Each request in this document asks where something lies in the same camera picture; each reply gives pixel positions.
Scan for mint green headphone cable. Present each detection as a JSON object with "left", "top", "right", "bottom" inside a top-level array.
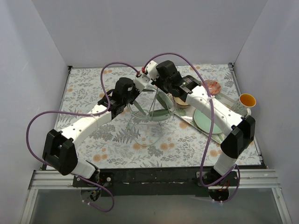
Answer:
[{"left": 125, "top": 87, "right": 178, "bottom": 147}]

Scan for mint green headphones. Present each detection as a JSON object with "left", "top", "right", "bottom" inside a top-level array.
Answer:
[{"left": 130, "top": 85, "right": 178, "bottom": 122}]

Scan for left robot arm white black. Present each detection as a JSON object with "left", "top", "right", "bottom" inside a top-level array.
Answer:
[{"left": 43, "top": 77, "right": 147, "bottom": 187}]

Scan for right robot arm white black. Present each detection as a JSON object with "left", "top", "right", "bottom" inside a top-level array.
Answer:
[{"left": 144, "top": 60, "right": 256, "bottom": 186}]

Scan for tan ceramic bowl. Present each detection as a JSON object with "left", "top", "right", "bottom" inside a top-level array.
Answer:
[{"left": 172, "top": 97, "right": 190, "bottom": 109}]

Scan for floral table mat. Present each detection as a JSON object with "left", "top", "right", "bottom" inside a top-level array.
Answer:
[{"left": 46, "top": 64, "right": 262, "bottom": 170}]

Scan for floral serving tray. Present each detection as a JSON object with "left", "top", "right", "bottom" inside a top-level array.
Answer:
[{"left": 171, "top": 85, "right": 242, "bottom": 144}]

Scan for red patterned small bowl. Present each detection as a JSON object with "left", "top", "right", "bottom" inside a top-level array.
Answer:
[{"left": 205, "top": 79, "right": 221, "bottom": 96}]

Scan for mint green plate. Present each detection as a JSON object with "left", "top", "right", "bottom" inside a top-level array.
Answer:
[{"left": 193, "top": 109, "right": 222, "bottom": 134}]

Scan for white mug orange inside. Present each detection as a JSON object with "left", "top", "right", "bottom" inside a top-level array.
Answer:
[{"left": 232, "top": 93, "right": 256, "bottom": 117}]

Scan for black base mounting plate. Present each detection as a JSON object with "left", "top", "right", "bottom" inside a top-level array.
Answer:
[{"left": 72, "top": 166, "right": 236, "bottom": 198}]

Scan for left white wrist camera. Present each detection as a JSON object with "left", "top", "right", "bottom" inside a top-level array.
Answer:
[{"left": 133, "top": 74, "right": 150, "bottom": 92}]

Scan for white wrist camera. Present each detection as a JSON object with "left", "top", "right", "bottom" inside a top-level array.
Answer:
[
  {"left": 142, "top": 61, "right": 159, "bottom": 81},
  {"left": 133, "top": 74, "right": 150, "bottom": 92}
]

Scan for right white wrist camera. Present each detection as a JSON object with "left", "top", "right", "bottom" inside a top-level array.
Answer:
[{"left": 142, "top": 61, "right": 159, "bottom": 81}]

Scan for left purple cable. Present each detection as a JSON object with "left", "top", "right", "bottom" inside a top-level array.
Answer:
[{"left": 25, "top": 62, "right": 141, "bottom": 212}]

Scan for purple cable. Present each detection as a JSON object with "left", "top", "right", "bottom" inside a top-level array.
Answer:
[
  {"left": 142, "top": 52, "right": 239, "bottom": 203},
  {"left": 25, "top": 62, "right": 141, "bottom": 212}
]

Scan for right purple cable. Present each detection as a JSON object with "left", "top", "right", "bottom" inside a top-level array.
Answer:
[{"left": 142, "top": 52, "right": 239, "bottom": 203}]

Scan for aluminium frame rail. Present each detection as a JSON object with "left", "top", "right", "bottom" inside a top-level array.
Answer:
[{"left": 19, "top": 169, "right": 75, "bottom": 224}]

